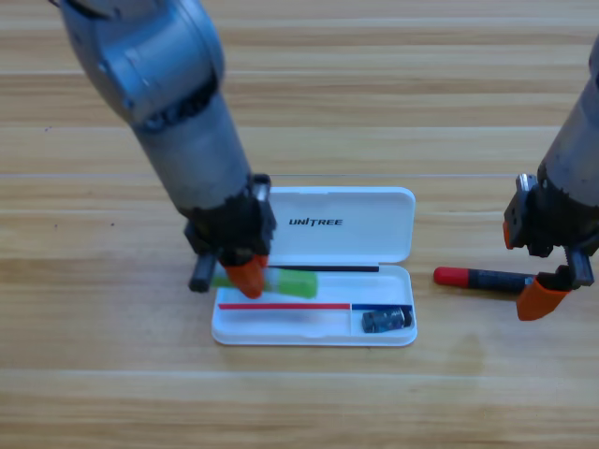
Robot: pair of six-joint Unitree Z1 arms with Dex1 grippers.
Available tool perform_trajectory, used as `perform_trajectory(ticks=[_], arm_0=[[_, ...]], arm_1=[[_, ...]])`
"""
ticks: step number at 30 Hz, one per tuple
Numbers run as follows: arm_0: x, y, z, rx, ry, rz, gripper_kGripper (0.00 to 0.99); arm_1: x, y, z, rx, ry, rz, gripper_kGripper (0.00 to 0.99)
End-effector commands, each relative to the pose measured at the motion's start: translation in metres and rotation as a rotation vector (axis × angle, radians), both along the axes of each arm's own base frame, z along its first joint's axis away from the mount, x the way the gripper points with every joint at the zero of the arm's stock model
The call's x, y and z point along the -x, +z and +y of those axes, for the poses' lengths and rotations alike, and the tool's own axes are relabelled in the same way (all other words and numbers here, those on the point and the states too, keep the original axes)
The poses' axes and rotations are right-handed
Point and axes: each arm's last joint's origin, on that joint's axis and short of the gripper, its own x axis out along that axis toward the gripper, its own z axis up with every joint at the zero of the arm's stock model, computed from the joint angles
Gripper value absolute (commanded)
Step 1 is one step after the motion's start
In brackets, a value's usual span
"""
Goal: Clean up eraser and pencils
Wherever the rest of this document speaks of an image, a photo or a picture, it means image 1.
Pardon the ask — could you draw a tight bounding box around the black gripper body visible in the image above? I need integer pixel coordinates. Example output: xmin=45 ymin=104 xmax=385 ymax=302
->
xmin=184 ymin=172 xmax=277 ymax=294
xmin=503 ymin=173 xmax=599 ymax=287

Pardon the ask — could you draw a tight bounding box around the green and white pen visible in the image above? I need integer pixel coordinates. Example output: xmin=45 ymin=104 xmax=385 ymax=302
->
xmin=210 ymin=268 xmax=320 ymax=300

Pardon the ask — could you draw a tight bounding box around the red and black marker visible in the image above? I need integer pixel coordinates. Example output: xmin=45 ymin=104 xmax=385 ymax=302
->
xmin=432 ymin=266 xmax=537 ymax=295

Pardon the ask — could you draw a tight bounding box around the white Unitree pencil case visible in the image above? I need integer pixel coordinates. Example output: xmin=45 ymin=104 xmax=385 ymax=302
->
xmin=211 ymin=186 xmax=417 ymax=347

